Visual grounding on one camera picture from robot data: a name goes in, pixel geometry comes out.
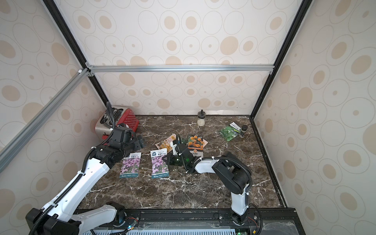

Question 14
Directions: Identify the purple flower seed packet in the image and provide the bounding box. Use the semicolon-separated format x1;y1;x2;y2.
150;148;169;179
119;152;142;178

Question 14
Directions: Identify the pink sunflower shop seed packet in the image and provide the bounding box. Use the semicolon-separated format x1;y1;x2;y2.
155;134;176;153

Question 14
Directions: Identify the orange marigold seed packet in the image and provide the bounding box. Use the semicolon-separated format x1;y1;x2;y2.
187;135;208;157

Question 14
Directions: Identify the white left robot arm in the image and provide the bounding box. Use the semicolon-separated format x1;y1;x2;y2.
25;126;145;235

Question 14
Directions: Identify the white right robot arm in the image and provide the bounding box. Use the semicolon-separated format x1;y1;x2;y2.
162;141;253;217

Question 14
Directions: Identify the green vegetable seed packet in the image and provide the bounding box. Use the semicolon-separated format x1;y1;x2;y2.
219;122;241;142

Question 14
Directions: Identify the red polka-dot toaster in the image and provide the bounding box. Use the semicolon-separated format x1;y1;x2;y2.
95;106;139;140

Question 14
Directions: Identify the small glass bottle black cap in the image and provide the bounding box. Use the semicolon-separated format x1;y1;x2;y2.
197;110;206;127

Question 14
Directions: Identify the small dark jar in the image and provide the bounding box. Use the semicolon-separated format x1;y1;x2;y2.
240;125;248;138

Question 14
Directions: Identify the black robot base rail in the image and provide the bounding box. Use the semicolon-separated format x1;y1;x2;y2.
86;207;305;235

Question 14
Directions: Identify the horizontal aluminium frame bar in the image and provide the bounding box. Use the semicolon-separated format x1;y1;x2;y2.
89;64;274;72

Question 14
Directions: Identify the left aluminium frame bar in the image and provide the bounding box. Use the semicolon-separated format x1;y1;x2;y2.
1;68;89;171

